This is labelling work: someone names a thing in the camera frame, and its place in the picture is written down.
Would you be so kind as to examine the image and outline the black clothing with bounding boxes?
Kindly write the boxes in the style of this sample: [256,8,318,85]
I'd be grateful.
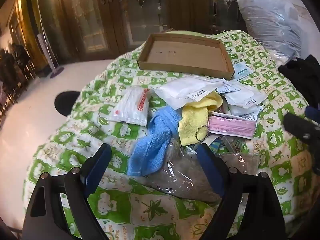
[278,54,320,110]

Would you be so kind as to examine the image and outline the bead chain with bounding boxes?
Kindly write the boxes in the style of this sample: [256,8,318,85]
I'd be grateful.
[195,124,210,143]

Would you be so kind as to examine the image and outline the wooden glass double door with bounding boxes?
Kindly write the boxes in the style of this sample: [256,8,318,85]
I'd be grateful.
[60,0,170,54]

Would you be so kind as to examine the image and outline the yellow towel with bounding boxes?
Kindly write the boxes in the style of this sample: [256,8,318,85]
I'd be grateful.
[179,90,223,147]

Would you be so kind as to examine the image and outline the large clear bag grey filling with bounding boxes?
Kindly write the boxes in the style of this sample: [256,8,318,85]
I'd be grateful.
[237,0,304,58]

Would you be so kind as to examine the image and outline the pink face mask pack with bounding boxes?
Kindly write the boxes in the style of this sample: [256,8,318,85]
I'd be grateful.
[208,111,257,139]

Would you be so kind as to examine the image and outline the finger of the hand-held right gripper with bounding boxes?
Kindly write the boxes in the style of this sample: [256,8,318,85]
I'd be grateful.
[305,106,320,125]
[283,112,320,153]

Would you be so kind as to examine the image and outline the green and white sachet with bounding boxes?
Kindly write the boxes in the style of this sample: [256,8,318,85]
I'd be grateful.
[234,61,253,80]

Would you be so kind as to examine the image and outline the cardboard tray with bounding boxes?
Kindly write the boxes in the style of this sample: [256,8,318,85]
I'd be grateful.
[137,32,235,81]

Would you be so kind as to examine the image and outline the clear bag with grey contents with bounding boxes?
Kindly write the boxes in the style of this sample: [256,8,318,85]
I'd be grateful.
[147,140,260,203]

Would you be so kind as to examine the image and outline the white packet with red print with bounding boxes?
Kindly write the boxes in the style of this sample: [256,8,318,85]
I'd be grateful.
[112,86,150,127]

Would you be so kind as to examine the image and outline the green printed blanket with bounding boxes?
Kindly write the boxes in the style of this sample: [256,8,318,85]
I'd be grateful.
[22,30,320,240]

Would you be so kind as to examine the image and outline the wooden stained glass panel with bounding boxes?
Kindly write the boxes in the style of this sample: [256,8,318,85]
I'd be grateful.
[165,0,250,34]

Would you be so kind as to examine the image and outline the large white packet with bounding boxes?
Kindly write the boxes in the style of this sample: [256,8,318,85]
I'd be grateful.
[151,76,225,110]

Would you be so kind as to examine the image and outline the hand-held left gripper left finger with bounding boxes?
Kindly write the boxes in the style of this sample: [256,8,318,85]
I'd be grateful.
[22,143,112,240]

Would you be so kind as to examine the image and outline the white paper packet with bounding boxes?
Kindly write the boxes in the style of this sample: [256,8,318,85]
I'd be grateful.
[229,105,262,120]
[217,79,268,109]

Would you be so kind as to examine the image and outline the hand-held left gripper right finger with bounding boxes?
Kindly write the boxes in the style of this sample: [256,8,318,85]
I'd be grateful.
[197,142,287,240]

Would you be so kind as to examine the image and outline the dark wooden furniture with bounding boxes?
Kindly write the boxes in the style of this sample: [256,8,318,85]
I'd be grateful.
[0,44,35,110]

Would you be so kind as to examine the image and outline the blue towel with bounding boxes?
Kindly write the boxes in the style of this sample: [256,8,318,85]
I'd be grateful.
[127,107,183,177]

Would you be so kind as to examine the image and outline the black round stool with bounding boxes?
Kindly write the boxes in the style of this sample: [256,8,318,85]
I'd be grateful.
[54,91,80,117]

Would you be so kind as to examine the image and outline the floor sign stand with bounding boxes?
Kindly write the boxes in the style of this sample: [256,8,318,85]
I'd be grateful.
[37,27,66,79]

